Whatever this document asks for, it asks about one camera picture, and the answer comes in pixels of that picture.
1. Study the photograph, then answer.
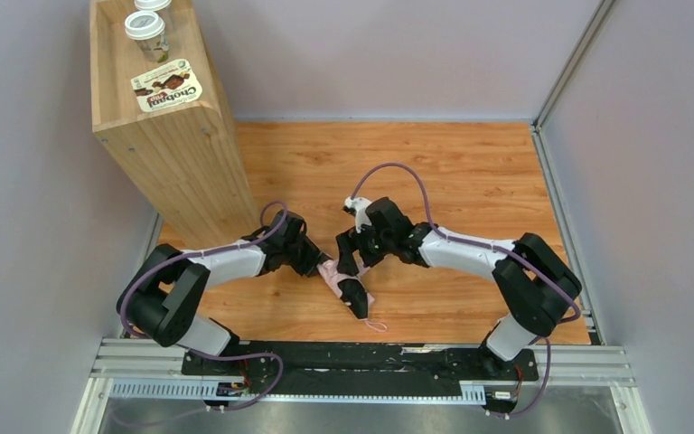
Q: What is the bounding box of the pink folding umbrella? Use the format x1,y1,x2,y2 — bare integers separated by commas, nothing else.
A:
317,259,388,333

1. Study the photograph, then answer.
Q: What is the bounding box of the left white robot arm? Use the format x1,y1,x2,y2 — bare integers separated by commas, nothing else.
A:
116,210,329,356

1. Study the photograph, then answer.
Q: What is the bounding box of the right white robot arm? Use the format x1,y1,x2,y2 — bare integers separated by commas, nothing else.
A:
333,197,582,363

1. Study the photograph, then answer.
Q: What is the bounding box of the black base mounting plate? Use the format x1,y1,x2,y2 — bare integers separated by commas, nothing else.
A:
182,341,539,396

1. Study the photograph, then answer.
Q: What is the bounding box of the wooden shelf box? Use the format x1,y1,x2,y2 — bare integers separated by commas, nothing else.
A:
89,1,259,249

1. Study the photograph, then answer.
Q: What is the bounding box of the Chobani yogurt container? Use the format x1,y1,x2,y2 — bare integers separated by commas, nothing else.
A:
131,59,202,113

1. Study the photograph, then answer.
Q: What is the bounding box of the paper cup with white lid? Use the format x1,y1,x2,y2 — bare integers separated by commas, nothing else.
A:
124,11,169,63

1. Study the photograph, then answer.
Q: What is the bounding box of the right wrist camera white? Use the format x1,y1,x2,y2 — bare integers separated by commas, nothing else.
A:
343,196,372,233

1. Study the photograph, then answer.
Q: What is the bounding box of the white slotted cable duct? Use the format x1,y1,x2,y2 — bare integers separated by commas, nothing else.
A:
108,379,486,405

